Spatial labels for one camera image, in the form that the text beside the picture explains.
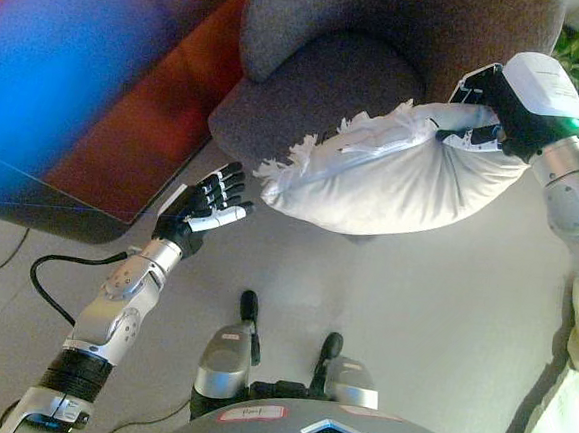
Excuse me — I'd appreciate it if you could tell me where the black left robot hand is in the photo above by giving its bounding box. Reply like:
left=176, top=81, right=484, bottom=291
left=149, top=155, right=259, bottom=266

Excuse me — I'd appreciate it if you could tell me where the silver right robot leg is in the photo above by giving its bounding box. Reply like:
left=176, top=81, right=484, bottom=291
left=308, top=329, right=384, bottom=411

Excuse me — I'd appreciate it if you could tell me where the white fringed pillow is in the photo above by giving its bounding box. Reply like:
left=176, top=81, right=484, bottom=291
left=247, top=86, right=536, bottom=250

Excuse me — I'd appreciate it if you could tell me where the grey upholstered armchair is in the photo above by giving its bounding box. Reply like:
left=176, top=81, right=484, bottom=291
left=198, top=0, right=570, bottom=261

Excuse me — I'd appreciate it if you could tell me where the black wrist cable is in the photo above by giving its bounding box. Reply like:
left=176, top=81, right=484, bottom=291
left=25, top=243, right=129, bottom=331

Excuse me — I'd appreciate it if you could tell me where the silver left robot leg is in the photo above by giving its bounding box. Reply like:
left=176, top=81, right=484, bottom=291
left=187, top=285, right=268, bottom=426

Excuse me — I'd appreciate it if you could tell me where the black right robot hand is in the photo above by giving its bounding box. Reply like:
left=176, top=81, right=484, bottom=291
left=433, top=44, right=579, bottom=169

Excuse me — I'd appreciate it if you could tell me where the silver robot leg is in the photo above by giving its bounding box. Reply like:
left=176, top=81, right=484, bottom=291
left=308, top=329, right=384, bottom=411
left=187, top=285, right=268, bottom=426

